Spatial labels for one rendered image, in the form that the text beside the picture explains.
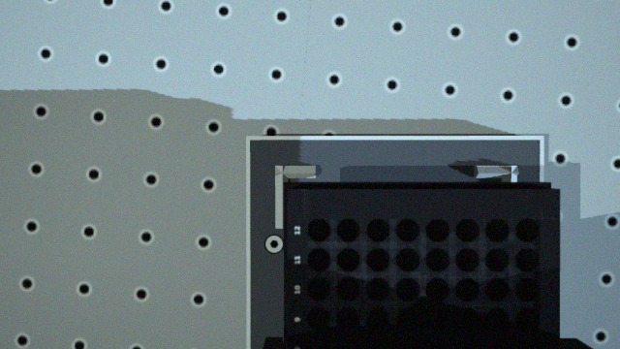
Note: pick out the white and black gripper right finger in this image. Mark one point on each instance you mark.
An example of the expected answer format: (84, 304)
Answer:
(572, 343)

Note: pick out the black well plate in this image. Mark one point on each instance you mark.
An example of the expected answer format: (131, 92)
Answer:
(421, 265)

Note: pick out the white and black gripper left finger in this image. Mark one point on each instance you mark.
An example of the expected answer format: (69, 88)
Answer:
(275, 343)

